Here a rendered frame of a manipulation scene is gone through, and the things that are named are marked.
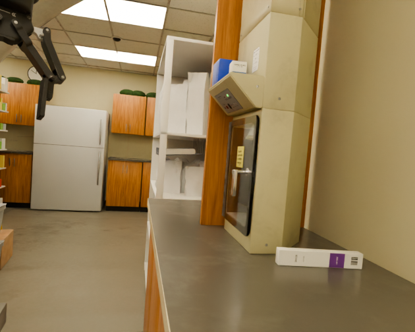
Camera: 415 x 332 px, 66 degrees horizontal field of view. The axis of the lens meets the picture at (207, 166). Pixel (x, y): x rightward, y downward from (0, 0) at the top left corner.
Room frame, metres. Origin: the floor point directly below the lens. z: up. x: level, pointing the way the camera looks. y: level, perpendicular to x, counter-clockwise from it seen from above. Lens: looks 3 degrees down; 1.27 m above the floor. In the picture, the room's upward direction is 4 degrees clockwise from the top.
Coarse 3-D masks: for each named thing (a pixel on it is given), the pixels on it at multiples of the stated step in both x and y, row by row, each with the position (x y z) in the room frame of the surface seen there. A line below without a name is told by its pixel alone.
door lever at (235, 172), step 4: (232, 172) 1.05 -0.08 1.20; (236, 172) 1.04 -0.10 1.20; (240, 172) 1.05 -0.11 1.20; (244, 172) 1.05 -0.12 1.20; (236, 176) 1.05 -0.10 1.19; (232, 180) 1.05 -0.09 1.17; (236, 180) 1.05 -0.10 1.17; (232, 184) 1.05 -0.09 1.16; (236, 184) 1.05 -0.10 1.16; (232, 188) 1.05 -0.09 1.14; (232, 192) 1.04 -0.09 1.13
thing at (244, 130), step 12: (240, 120) 1.18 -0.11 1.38; (252, 120) 1.05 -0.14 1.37; (240, 132) 1.17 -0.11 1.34; (252, 132) 1.04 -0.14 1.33; (240, 144) 1.16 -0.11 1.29; (252, 144) 1.03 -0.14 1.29; (252, 156) 1.02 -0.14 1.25; (228, 168) 1.29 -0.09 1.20; (240, 168) 1.13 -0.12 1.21; (252, 168) 1.02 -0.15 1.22; (228, 180) 1.28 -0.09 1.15; (240, 180) 1.12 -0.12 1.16; (252, 180) 1.02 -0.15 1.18; (228, 192) 1.27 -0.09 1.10; (240, 192) 1.11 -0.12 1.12; (252, 192) 1.02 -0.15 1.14; (228, 204) 1.25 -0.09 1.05; (240, 204) 1.10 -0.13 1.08; (228, 216) 1.24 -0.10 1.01; (240, 216) 1.09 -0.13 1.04; (240, 228) 1.08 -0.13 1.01
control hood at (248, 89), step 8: (232, 72) 0.99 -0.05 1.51; (224, 80) 1.06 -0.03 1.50; (232, 80) 1.01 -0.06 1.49; (240, 80) 1.00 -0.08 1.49; (248, 80) 1.00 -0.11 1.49; (256, 80) 1.01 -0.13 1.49; (216, 88) 1.19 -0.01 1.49; (224, 88) 1.12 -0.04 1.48; (232, 88) 1.05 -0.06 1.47; (240, 88) 1.00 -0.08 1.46; (248, 88) 1.00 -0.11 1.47; (256, 88) 1.01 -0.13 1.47; (240, 96) 1.04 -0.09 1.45; (248, 96) 1.00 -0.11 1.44; (256, 96) 1.01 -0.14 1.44; (240, 104) 1.09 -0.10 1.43; (248, 104) 1.03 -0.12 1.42; (256, 104) 1.01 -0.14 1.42; (232, 112) 1.23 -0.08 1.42; (240, 112) 1.16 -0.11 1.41
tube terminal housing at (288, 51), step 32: (256, 32) 1.13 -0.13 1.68; (288, 32) 1.03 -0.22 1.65; (288, 64) 1.03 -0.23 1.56; (288, 96) 1.03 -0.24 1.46; (288, 128) 1.03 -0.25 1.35; (256, 160) 1.02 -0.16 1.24; (288, 160) 1.03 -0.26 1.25; (256, 192) 1.01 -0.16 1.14; (288, 192) 1.05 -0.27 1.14; (256, 224) 1.02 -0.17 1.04; (288, 224) 1.07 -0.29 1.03
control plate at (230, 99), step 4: (224, 92) 1.14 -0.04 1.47; (228, 92) 1.11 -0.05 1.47; (216, 96) 1.25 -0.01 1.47; (220, 96) 1.21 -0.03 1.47; (228, 96) 1.14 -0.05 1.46; (232, 96) 1.10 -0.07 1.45; (220, 100) 1.24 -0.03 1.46; (224, 100) 1.21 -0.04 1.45; (228, 100) 1.17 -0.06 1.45; (232, 100) 1.13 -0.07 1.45; (236, 100) 1.10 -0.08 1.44; (224, 104) 1.24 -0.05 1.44; (236, 104) 1.12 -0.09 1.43; (224, 108) 1.28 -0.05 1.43; (236, 108) 1.15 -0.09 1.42; (240, 108) 1.12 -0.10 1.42; (228, 112) 1.27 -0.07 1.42
